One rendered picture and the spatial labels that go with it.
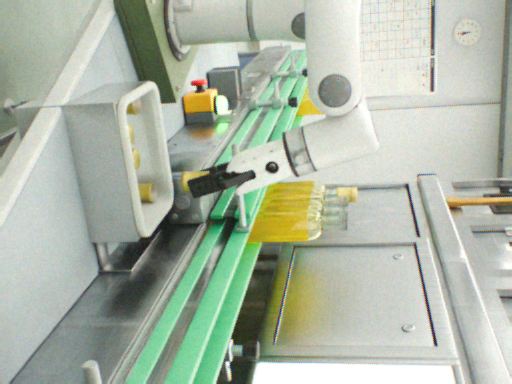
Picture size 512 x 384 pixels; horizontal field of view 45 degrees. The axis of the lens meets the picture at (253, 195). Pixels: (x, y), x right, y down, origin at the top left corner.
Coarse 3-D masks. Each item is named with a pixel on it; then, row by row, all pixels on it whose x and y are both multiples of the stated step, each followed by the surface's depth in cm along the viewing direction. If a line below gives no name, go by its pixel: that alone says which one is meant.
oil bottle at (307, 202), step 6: (306, 198) 131; (264, 204) 130; (270, 204) 130; (276, 204) 129; (282, 204) 129; (288, 204) 129; (294, 204) 128; (300, 204) 128; (306, 204) 128; (312, 204) 128; (318, 204) 128; (318, 210) 127
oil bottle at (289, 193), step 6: (270, 192) 136; (276, 192) 136; (282, 192) 135; (288, 192) 135; (294, 192) 135; (300, 192) 134; (306, 192) 134; (312, 192) 134; (318, 192) 134; (264, 198) 134; (270, 198) 133; (276, 198) 133; (282, 198) 133; (288, 198) 133; (294, 198) 132; (300, 198) 132; (312, 198) 132; (318, 198) 132; (324, 198) 133; (324, 204) 133
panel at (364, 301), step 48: (336, 240) 145; (384, 240) 142; (288, 288) 127; (336, 288) 125; (384, 288) 123; (432, 288) 120; (288, 336) 110; (336, 336) 109; (384, 336) 108; (432, 336) 107
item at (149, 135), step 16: (128, 96) 91; (144, 96) 104; (144, 112) 105; (160, 112) 105; (144, 128) 106; (160, 128) 106; (128, 144) 90; (144, 144) 107; (160, 144) 107; (128, 160) 91; (144, 160) 108; (160, 160) 108; (128, 176) 92; (144, 176) 109; (160, 176) 109; (160, 192) 110; (144, 208) 106; (160, 208) 106; (144, 224) 95
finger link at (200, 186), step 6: (192, 180) 98; (198, 180) 98; (204, 180) 98; (210, 180) 97; (216, 180) 96; (192, 186) 99; (198, 186) 98; (204, 186) 98; (210, 186) 98; (216, 186) 97; (192, 192) 99; (198, 192) 98; (204, 192) 99; (210, 192) 99
